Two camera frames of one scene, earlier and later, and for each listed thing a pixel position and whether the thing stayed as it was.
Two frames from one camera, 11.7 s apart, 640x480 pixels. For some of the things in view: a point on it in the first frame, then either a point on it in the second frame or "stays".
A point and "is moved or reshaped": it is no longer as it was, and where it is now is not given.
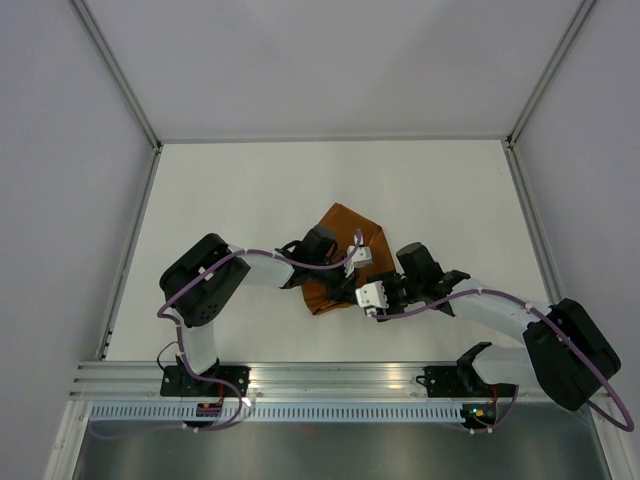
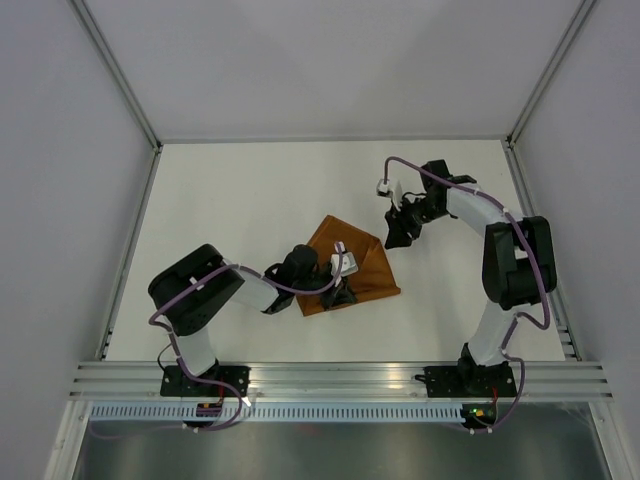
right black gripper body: (401, 292) -> (418, 211)
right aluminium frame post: (553, 63) stays
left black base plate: (178, 381) stays
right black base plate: (446, 382) stays
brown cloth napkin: (372, 255) is moved or reshaped
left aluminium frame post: (117, 73) stays
